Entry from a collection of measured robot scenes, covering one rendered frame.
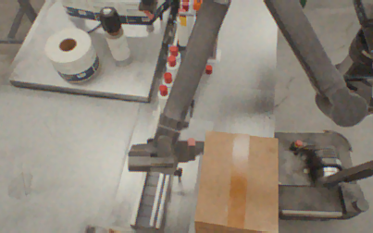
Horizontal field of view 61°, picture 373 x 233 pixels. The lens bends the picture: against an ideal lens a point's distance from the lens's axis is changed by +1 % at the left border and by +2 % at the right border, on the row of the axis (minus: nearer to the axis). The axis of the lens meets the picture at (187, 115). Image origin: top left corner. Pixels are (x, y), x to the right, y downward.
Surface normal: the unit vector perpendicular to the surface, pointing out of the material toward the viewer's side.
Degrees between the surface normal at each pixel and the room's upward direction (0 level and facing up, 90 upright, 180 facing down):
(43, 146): 0
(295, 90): 0
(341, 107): 50
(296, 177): 0
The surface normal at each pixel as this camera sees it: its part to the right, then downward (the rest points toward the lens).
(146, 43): -0.03, -0.48
